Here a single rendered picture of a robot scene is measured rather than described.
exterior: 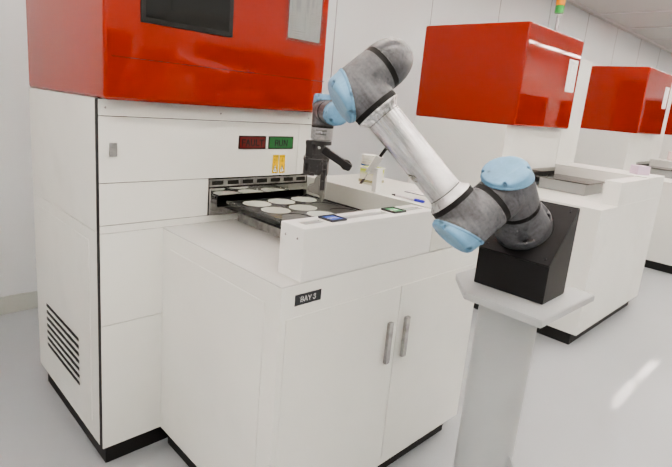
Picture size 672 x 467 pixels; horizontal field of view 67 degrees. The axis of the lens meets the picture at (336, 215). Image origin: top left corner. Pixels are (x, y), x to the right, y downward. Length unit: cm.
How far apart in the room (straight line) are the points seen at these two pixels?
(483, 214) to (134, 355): 123
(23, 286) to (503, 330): 259
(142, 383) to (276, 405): 67
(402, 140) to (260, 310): 56
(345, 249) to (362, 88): 43
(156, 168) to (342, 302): 73
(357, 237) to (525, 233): 43
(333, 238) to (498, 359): 55
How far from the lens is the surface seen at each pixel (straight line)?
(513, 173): 127
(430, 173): 122
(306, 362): 141
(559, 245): 140
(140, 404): 199
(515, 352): 148
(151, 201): 172
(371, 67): 122
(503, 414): 157
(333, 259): 135
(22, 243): 322
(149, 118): 168
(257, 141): 189
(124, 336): 184
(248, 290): 138
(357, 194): 187
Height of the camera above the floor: 127
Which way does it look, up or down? 13 degrees down
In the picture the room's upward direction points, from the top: 5 degrees clockwise
